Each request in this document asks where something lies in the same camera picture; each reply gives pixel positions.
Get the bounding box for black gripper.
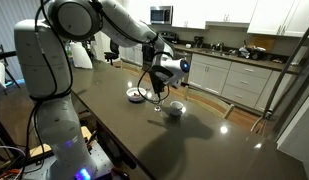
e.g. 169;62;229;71
149;65;170;99

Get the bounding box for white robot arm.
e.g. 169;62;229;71
14;0;190;180

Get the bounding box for clear glass cup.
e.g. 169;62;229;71
153;98;162;112

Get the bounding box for white bowl with nuts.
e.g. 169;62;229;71
126;87;147;102

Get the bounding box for wooden chair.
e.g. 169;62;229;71
184;86;235;119

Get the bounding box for black stove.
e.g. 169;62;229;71
159;31;178;44

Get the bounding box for black office chair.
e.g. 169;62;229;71
104;40;119;64

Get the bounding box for black coffee maker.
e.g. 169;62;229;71
194;36;204;48

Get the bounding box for kitchen sink faucet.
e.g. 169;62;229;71
216;42;224;52

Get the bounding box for stainless steel microwave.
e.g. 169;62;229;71
150;6;173;25

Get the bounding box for white lower kitchen cabinets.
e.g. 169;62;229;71
188;54;280;112

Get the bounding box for white kitchen cabinets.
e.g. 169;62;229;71
188;54;280;112
122;0;309;37

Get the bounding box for stainless steel refrigerator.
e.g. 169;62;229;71
260;27;309;139

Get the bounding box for white upper kitchen cabinets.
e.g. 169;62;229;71
122;0;309;37

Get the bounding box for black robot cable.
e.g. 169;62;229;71
33;0;175;105

